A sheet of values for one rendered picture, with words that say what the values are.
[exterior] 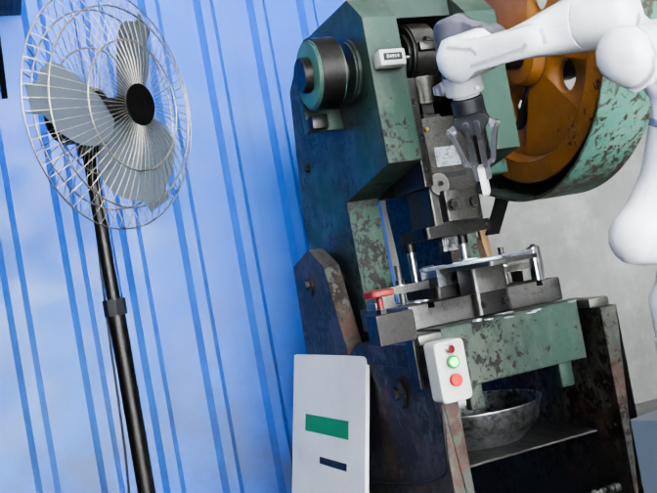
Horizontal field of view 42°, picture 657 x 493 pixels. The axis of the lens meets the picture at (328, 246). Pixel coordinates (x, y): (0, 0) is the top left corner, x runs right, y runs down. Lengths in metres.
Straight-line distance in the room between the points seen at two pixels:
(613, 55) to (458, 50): 0.36
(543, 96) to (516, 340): 0.75
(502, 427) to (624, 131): 0.81
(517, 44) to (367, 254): 0.88
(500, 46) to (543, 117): 0.78
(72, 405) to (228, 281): 0.71
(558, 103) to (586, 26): 0.77
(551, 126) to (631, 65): 0.92
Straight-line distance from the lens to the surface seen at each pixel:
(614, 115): 2.28
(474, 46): 1.81
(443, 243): 2.30
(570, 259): 3.97
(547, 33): 1.75
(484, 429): 2.21
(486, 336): 2.09
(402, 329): 1.96
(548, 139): 2.52
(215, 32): 3.40
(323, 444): 2.54
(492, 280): 2.17
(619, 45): 1.61
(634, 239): 1.59
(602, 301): 2.25
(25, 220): 3.17
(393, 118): 2.16
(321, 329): 2.55
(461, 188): 2.23
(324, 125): 2.30
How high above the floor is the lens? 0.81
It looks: 2 degrees up
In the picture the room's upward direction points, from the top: 10 degrees counter-clockwise
